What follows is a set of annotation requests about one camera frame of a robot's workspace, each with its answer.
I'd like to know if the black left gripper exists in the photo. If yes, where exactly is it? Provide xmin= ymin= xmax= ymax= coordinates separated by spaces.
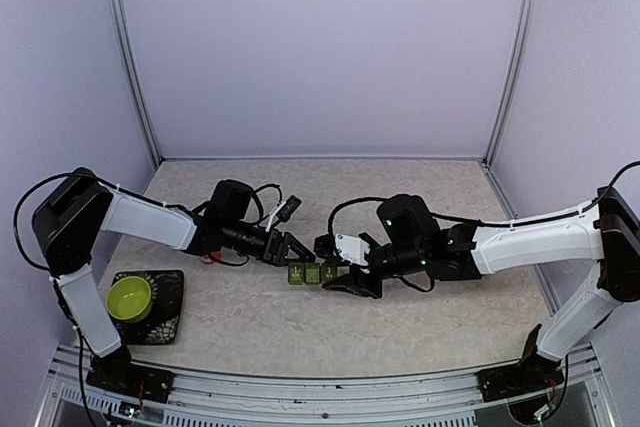
xmin=224 ymin=218 xmax=316 ymax=267

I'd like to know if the green pill organizer box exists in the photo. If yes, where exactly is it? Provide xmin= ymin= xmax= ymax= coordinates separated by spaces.
xmin=287 ymin=262 xmax=340 ymax=286

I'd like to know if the red bottle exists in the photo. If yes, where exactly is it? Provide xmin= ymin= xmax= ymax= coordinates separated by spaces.
xmin=200 ymin=251 xmax=221 ymax=265

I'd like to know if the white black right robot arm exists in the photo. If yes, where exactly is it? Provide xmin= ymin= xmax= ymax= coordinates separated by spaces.
xmin=314 ymin=184 xmax=639 ymax=391

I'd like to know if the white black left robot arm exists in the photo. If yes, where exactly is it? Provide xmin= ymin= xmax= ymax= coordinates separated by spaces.
xmin=12 ymin=167 xmax=316 ymax=392

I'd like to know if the black patterned square plate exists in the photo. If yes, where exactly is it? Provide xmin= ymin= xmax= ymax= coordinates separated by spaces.
xmin=109 ymin=270 xmax=185 ymax=345

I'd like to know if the green bowl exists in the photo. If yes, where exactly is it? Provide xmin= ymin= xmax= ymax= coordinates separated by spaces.
xmin=105 ymin=276 xmax=152 ymax=323

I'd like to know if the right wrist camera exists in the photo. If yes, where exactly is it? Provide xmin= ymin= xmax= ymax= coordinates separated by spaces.
xmin=313 ymin=234 xmax=371 ymax=267

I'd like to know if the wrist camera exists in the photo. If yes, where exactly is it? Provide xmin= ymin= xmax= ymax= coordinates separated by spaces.
xmin=276 ymin=195 xmax=302 ymax=223
xmin=313 ymin=234 xmax=371 ymax=267

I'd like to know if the right camera black cable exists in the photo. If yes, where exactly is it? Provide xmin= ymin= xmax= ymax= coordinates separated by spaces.
xmin=326 ymin=196 xmax=386 ymax=238

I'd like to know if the camera black cable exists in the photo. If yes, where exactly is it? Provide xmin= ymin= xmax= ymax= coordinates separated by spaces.
xmin=251 ymin=182 xmax=284 ymax=223
xmin=326 ymin=196 xmax=386 ymax=238

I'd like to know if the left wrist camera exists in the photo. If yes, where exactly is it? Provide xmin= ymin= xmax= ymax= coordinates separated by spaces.
xmin=276 ymin=195 xmax=302 ymax=223

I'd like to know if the left camera black cable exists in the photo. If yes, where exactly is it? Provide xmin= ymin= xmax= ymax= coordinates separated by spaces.
xmin=251 ymin=182 xmax=284 ymax=223

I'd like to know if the front aluminium rail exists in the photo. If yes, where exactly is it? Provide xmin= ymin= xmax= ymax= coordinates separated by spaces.
xmin=27 ymin=344 xmax=620 ymax=426

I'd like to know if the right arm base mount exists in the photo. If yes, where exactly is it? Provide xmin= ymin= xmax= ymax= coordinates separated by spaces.
xmin=476 ymin=324 xmax=565 ymax=402

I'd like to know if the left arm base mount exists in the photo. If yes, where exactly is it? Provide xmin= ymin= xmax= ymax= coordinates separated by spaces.
xmin=86 ymin=364 xmax=174 ymax=403

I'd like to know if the left aluminium frame post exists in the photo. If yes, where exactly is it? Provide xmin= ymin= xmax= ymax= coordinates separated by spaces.
xmin=109 ymin=0 xmax=164 ymax=170

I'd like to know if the aluminium frame post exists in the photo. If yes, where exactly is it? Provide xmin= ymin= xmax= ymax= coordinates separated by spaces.
xmin=109 ymin=0 xmax=164 ymax=170
xmin=483 ymin=0 xmax=536 ymax=170

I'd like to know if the right aluminium frame post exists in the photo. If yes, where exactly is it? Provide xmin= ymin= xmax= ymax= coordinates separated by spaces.
xmin=483 ymin=0 xmax=536 ymax=170

